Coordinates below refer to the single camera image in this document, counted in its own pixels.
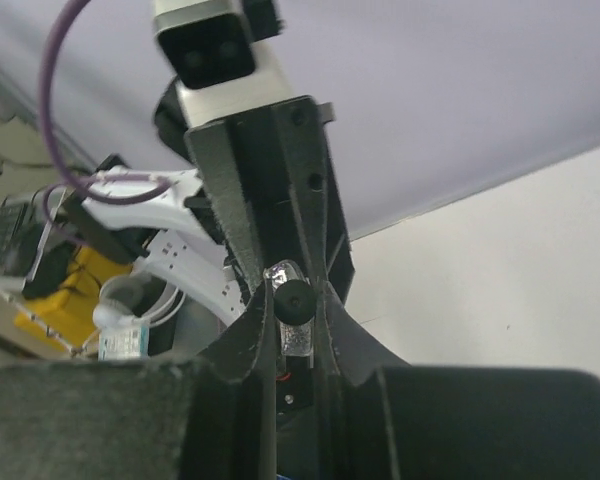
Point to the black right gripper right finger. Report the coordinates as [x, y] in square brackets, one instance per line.
[381, 418]

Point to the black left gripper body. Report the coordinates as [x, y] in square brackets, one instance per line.
[268, 177]

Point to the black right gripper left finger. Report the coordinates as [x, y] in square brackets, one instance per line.
[211, 416]

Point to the glitter nail polish bottle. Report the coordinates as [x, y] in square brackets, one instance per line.
[295, 341]

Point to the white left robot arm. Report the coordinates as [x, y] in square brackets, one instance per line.
[120, 225]

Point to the white roll in background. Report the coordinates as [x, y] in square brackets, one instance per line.
[129, 307]

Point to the yellow box in background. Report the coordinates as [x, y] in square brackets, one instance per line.
[58, 304]

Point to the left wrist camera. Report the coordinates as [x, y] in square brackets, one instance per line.
[220, 53]

